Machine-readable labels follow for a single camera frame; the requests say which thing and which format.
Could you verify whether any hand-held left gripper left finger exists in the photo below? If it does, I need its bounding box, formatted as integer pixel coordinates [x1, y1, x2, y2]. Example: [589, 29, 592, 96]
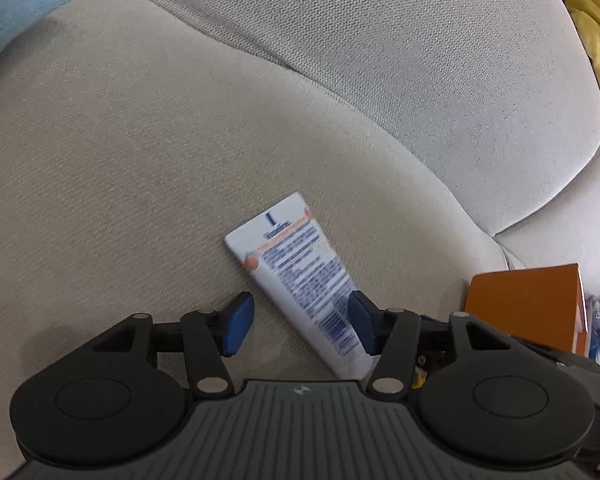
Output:
[92, 292, 255, 397]

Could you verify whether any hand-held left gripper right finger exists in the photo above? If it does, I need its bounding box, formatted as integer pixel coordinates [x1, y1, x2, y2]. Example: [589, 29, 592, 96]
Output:
[348, 291, 518, 397]

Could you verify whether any white printed tube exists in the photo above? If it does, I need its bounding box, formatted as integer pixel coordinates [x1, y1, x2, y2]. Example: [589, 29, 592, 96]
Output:
[224, 191, 381, 381]

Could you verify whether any orange cardboard box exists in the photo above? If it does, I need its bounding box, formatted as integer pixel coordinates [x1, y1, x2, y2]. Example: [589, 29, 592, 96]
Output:
[462, 262, 593, 358]

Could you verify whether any beige fabric sofa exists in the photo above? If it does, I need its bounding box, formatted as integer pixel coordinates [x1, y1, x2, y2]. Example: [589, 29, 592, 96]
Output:
[0, 0, 600, 411]

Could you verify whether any light blue cloth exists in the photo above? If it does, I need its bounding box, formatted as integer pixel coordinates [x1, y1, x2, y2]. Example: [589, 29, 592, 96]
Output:
[0, 0, 74, 73]

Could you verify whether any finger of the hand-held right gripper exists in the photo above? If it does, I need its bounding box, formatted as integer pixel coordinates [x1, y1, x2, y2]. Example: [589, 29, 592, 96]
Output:
[517, 334, 600, 375]

